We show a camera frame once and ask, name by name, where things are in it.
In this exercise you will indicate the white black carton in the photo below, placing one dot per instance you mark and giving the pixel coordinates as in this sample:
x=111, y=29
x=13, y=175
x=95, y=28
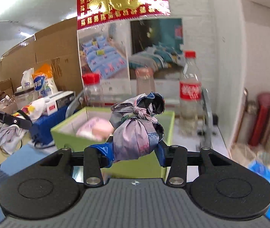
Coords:
x=60, y=102

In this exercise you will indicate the pink white plush toy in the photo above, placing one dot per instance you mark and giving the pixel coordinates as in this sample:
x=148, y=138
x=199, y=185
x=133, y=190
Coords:
x=94, y=129

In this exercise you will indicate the slim silver thermos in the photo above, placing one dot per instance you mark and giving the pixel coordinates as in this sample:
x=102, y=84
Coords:
x=241, y=116

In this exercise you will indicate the pink lid glass jar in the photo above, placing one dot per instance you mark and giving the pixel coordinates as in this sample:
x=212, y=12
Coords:
x=145, y=83

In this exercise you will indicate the knotted grey pink cloth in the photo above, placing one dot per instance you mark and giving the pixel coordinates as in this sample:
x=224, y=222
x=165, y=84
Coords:
x=137, y=133

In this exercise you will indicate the red label plastic bottle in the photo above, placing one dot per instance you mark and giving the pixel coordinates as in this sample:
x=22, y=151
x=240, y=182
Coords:
x=190, y=92

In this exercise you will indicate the cardboard sheets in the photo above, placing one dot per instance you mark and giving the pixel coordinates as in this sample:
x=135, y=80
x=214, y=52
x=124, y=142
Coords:
x=42, y=49

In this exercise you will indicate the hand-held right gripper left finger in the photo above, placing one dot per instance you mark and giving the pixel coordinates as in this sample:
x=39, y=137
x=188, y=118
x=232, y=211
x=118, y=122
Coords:
x=103, y=153

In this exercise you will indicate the red lid plastic jar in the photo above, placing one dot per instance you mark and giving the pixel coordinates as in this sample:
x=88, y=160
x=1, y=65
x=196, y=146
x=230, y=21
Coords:
x=92, y=90

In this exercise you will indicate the wall poster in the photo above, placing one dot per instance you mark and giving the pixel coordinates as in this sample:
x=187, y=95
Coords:
x=116, y=52

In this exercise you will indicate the white shelf unit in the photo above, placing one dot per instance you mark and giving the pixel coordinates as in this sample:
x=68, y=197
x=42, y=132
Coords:
x=256, y=52

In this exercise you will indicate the grey white cloth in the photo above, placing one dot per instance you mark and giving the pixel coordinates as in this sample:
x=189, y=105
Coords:
x=9, y=137

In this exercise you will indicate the orange blue plastic bag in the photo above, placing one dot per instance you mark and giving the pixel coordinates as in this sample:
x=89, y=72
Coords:
x=43, y=83

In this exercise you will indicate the green cardboard box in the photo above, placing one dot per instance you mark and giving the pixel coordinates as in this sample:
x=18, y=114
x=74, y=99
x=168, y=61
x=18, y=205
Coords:
x=137, y=168

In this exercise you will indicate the red thermos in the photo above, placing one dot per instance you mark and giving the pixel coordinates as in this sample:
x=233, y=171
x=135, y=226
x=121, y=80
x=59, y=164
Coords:
x=260, y=118

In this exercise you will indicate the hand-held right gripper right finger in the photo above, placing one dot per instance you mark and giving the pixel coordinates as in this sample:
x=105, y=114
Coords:
x=161, y=155

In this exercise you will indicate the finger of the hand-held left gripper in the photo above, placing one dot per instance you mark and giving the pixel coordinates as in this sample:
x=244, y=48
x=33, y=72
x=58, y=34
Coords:
x=18, y=121

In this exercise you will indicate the blue metal box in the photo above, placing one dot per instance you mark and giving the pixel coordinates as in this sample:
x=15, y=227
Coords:
x=44, y=125

